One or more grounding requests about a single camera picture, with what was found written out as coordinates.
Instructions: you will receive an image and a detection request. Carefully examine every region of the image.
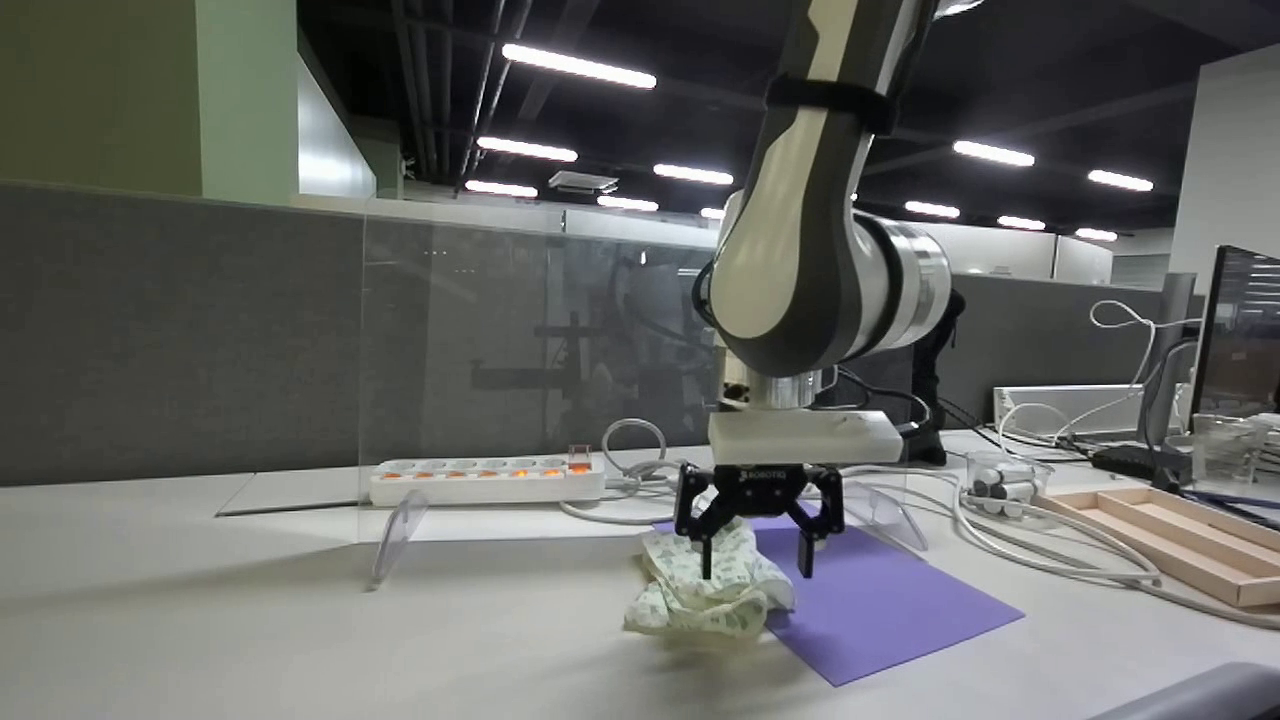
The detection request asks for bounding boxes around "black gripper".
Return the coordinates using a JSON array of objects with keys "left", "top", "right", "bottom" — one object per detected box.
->
[{"left": 670, "top": 462, "right": 847, "bottom": 585}]

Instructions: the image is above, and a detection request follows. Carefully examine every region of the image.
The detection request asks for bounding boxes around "pale green patterned cloth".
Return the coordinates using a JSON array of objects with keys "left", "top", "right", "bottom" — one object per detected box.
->
[{"left": 621, "top": 530, "right": 800, "bottom": 645}]

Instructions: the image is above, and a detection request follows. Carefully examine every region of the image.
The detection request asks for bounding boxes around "purple mat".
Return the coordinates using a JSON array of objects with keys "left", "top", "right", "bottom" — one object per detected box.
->
[{"left": 647, "top": 513, "right": 1028, "bottom": 694}]

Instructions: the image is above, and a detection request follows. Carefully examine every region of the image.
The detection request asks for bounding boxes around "white plug adapter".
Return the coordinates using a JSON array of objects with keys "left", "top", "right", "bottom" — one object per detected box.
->
[{"left": 960, "top": 462, "right": 1042, "bottom": 525}]

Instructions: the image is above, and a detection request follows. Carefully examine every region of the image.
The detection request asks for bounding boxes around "white power strip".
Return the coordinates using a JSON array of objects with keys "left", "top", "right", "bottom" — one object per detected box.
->
[{"left": 362, "top": 451, "right": 609, "bottom": 513}]

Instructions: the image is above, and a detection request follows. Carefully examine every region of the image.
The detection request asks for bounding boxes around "clear acrylic screen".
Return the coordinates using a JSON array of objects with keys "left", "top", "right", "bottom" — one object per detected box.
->
[{"left": 215, "top": 215, "right": 934, "bottom": 596}]

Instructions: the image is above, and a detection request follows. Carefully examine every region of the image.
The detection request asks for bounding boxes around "white box unit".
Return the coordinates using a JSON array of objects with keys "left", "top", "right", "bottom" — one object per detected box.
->
[{"left": 988, "top": 381, "right": 1149, "bottom": 443}]

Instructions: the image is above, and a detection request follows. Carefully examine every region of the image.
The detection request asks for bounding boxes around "wooden tray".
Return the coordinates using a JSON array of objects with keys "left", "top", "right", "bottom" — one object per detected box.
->
[{"left": 1042, "top": 480, "right": 1280, "bottom": 612}]

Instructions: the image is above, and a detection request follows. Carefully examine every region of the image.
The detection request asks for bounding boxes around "dark computer monitor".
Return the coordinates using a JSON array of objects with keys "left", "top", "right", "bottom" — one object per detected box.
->
[{"left": 1188, "top": 240, "right": 1280, "bottom": 420}]

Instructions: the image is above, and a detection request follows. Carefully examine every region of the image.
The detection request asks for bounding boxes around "grey partition panel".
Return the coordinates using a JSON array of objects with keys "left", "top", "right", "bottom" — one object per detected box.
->
[{"left": 0, "top": 178, "right": 1180, "bottom": 492}]

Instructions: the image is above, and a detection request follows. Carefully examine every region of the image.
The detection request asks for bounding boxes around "green pillar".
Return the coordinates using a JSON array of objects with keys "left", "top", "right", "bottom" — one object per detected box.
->
[{"left": 0, "top": 0, "right": 301, "bottom": 207}]

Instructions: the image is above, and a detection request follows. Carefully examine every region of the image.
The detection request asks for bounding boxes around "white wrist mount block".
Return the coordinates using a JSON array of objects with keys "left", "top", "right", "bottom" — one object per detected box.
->
[{"left": 704, "top": 403, "right": 909, "bottom": 472}]

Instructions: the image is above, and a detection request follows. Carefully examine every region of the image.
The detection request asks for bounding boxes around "white power strip cord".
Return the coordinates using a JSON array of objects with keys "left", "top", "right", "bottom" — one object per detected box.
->
[{"left": 556, "top": 413, "right": 686, "bottom": 530}]

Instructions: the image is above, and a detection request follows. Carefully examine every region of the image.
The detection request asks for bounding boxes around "long white cable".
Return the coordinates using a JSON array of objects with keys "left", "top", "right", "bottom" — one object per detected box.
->
[{"left": 851, "top": 475, "right": 1280, "bottom": 632}]

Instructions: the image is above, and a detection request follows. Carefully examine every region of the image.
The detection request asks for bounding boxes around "black velcro strap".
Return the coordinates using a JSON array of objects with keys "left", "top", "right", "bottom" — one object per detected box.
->
[{"left": 764, "top": 73, "right": 900, "bottom": 140}]

